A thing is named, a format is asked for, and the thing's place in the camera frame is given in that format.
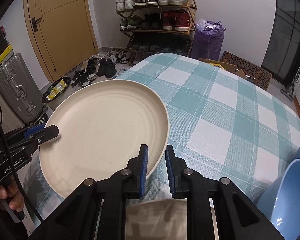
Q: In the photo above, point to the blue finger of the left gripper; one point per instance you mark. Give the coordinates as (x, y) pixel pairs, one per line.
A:
(32, 130)
(46, 134)

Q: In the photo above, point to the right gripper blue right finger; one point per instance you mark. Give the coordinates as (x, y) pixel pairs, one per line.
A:
(171, 168)

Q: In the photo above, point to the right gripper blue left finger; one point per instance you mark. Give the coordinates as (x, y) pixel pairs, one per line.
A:
(142, 169)

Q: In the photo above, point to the large beige plate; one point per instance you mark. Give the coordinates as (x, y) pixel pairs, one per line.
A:
(101, 127)

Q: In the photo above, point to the large light blue bowl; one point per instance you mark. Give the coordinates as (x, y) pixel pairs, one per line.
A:
(280, 203)

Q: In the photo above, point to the person left hand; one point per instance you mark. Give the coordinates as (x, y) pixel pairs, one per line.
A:
(11, 191)

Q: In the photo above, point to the silver suitcase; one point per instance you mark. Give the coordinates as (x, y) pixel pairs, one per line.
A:
(20, 90)

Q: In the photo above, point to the white trash bin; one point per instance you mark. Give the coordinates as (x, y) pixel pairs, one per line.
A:
(58, 92)

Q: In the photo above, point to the teal checkered tablecloth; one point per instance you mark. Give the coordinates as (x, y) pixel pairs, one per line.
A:
(221, 124)

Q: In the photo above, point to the open cardboard snack box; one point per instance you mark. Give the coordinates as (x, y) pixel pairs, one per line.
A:
(225, 66)

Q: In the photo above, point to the purple bag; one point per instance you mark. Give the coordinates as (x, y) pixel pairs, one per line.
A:
(208, 40)

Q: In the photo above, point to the wooden door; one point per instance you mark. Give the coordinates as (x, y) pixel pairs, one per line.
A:
(61, 34)

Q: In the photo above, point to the patterned cardboard box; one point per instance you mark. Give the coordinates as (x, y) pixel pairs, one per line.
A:
(261, 77)

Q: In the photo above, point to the vacuum cleaner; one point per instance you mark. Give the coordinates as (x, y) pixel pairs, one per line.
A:
(289, 90)

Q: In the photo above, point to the wooden shoe rack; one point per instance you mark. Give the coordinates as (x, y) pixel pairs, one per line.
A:
(156, 26)

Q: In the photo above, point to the black glass door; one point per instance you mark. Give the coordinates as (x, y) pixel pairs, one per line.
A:
(282, 58)

